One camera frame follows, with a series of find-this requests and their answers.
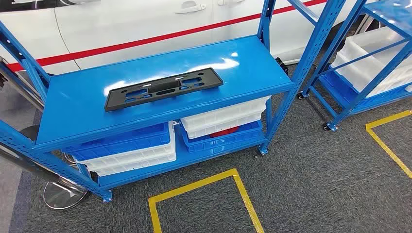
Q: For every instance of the black plastic licence plate frame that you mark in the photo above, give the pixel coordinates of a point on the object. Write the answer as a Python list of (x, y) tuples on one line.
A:
[(161, 87)]

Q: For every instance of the blue metal shelf rack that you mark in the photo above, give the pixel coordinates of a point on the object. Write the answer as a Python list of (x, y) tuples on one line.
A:
[(80, 106)]

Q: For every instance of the blue shelf rack on casters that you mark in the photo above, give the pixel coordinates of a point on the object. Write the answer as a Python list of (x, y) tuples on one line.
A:
[(386, 13)]

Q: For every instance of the white plastic crate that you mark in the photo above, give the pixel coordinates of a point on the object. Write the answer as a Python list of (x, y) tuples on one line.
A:
[(370, 64), (138, 168), (135, 157), (206, 130), (225, 114)]

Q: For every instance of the red item in crate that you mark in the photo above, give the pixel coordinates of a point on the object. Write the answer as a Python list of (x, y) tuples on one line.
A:
[(225, 132)]

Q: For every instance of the blue plastic crate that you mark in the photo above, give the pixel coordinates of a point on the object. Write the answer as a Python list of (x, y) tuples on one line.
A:
[(128, 141), (225, 143), (341, 88)]

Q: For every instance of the black ribbed floor object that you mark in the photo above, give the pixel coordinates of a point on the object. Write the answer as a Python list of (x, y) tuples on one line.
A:
[(282, 66)]

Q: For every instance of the red barrier belt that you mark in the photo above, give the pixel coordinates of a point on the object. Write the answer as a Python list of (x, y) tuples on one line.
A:
[(145, 40)]

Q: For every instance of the white car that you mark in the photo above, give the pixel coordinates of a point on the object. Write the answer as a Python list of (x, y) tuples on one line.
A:
[(128, 25)]

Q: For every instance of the chrome stanchion post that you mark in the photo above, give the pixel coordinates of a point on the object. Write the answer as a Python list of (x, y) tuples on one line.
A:
[(64, 196), (22, 89)]

